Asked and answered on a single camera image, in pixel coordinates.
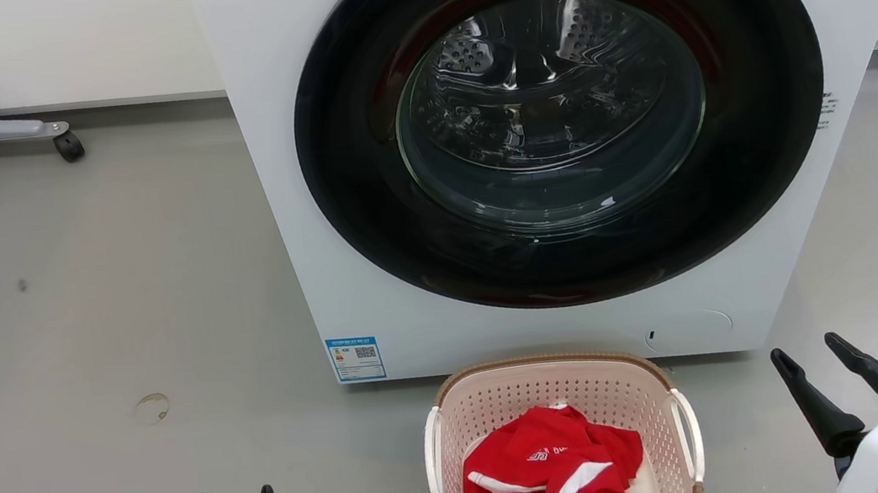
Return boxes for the pink perforated laundry basket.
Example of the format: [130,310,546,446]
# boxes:
[413,335,710,493]

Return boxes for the round white filter cover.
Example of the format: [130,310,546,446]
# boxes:
[642,305,736,356]

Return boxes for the blue energy label sticker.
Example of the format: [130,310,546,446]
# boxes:
[324,332,388,386]

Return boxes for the small printed side sticker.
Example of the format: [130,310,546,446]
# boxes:
[813,91,843,131]

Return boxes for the red shirt with white stripes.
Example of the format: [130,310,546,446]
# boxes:
[448,394,650,493]

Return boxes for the white front-load washing machine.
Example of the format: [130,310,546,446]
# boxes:
[188,0,878,417]

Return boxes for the black round washer door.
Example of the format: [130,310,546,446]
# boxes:
[277,0,850,339]

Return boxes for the black caster wheel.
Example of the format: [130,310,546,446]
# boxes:
[51,129,87,165]

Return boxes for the steel washer drum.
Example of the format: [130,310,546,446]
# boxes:
[396,0,703,192]

